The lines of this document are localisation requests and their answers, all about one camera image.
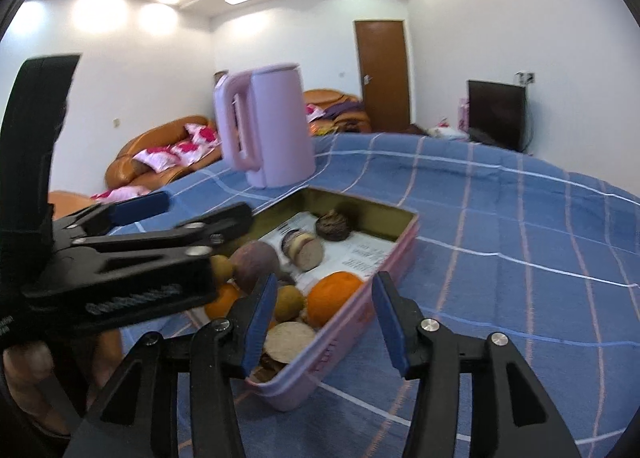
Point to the black television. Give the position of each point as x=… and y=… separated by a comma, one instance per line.
x=495, y=112

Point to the purple blanket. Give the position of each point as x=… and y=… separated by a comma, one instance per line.
x=345, y=110

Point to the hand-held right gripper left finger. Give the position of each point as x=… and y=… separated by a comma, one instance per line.
x=260, y=323

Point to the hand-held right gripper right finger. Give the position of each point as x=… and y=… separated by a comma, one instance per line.
x=390, y=328

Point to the pink floral pillow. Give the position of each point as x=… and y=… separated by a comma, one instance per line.
x=120, y=193
x=315, y=112
x=200, y=135
x=150, y=157
x=182, y=150

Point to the coffee table with food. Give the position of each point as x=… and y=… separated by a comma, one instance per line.
x=322, y=127

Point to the whole purple sweet potato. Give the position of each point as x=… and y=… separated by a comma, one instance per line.
x=255, y=265

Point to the long brown leather sofa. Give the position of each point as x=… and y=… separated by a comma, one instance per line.
x=150, y=137

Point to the brown wooden door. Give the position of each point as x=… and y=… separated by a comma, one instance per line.
x=382, y=72

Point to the flat white box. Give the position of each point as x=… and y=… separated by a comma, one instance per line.
x=447, y=132

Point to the printed paper sheet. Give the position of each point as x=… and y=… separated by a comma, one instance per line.
x=362, y=253

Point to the brown leather armchair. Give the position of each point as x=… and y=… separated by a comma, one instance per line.
x=70, y=203

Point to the pink electric kettle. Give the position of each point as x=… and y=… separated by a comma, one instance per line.
x=280, y=127

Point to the person's left hand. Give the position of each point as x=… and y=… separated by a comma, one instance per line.
x=27, y=368

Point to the brown framed ornament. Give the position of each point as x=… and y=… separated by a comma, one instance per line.
x=220, y=75

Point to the short brown leather sofa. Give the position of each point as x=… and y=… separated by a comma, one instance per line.
x=330, y=96

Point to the cut sweet potato chunk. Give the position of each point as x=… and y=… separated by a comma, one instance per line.
x=287, y=340
x=302, y=250

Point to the tall pink box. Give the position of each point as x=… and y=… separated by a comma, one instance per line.
x=462, y=115

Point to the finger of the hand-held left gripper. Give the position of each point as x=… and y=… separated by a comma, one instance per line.
x=225, y=223
x=140, y=208

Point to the pink tin box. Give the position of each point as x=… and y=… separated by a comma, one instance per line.
x=350, y=333

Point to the wall power outlet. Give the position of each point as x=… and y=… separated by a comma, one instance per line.
x=525, y=76

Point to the brown kiwi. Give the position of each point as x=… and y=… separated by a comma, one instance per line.
x=290, y=300
x=221, y=268

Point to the blue checked tablecloth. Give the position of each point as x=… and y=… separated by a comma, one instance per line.
x=500, y=218

